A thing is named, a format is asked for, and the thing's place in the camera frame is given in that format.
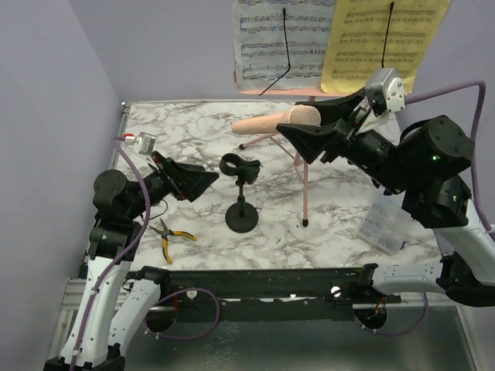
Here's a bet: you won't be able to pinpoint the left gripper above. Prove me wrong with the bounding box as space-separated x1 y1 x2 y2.
128 149 219 218

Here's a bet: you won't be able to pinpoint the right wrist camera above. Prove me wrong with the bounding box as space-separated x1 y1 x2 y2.
364 68 405 117

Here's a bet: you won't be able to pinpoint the black microphone desk stand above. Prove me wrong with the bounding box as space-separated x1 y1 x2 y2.
219 153 261 233

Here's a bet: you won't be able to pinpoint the yellow sheet music paper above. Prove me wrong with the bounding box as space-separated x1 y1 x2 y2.
320 0 450 95

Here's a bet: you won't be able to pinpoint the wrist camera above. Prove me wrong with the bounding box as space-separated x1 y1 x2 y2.
123 131 156 169
364 68 405 117

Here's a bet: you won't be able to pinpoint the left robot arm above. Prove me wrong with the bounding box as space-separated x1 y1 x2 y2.
44 151 219 370

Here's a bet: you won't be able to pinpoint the yellow handled pliers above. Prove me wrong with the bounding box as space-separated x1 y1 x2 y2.
148 217 197 265

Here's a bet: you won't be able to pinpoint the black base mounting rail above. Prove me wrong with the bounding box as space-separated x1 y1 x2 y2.
148 264 401 323

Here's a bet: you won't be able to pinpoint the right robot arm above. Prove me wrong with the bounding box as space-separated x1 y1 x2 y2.
277 91 494 308

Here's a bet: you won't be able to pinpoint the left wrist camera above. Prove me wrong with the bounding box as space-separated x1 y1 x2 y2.
123 131 156 169

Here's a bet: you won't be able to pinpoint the pink perforated music stand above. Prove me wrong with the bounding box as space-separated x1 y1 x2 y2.
231 0 452 228

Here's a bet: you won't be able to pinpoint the clear plastic compartment box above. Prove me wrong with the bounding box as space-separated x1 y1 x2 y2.
357 193 411 255

